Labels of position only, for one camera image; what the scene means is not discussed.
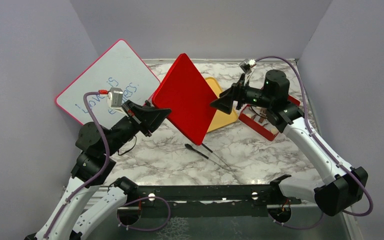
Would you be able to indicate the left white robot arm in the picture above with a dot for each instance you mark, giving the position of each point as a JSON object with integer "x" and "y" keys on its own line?
{"x": 70, "y": 220}

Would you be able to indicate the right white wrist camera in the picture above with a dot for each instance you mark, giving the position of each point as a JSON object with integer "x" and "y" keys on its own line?
{"x": 246, "y": 65}

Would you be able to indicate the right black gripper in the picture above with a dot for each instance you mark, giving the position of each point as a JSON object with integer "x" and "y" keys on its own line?
{"x": 225, "y": 102}

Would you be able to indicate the red box lid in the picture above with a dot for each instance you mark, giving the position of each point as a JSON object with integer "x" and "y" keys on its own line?
{"x": 185, "y": 91}

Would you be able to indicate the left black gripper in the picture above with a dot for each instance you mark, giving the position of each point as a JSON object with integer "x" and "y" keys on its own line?
{"x": 144, "y": 117}

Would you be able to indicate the white board with pink frame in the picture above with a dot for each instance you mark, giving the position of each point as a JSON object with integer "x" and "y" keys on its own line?
{"x": 118, "y": 67}

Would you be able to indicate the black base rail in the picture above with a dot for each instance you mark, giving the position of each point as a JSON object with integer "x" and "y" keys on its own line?
{"x": 196, "y": 201}

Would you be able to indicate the yellow plastic tray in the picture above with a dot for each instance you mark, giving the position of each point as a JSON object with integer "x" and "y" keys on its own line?
{"x": 220, "y": 118}

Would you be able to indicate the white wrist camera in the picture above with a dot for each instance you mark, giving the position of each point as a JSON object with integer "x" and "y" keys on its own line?
{"x": 246, "y": 65}
{"x": 115, "y": 98}

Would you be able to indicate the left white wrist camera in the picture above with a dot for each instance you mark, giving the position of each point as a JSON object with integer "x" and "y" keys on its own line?
{"x": 115, "y": 98}

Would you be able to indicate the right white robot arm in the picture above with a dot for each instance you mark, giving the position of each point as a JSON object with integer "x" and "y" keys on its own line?
{"x": 341, "y": 185}

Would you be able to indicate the red chocolate box with dividers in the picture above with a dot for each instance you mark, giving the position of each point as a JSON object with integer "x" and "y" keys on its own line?
{"x": 255, "y": 115}

